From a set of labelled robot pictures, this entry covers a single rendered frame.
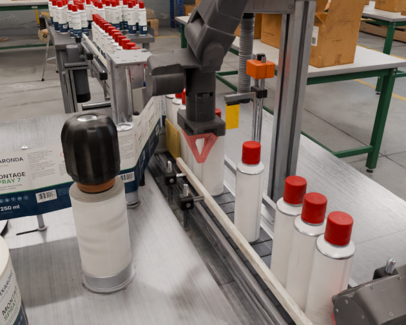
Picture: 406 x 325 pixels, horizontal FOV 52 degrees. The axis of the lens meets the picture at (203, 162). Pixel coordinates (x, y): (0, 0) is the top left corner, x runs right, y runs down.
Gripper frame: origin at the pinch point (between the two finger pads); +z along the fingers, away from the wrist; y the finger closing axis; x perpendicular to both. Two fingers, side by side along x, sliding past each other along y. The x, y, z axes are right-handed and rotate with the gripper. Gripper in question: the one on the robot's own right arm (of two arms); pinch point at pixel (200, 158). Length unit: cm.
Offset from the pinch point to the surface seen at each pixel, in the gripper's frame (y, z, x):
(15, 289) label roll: 19.9, 4.6, -35.5
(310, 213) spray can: 30.7, -5.0, 4.5
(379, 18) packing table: -268, 23, 297
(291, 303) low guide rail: 31.7, 10.3, 2.5
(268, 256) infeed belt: 17.5, 13.7, 6.8
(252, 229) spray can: 13.0, 10.3, 5.7
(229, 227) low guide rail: 10.6, 10.2, 1.8
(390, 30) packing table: -255, 33, 301
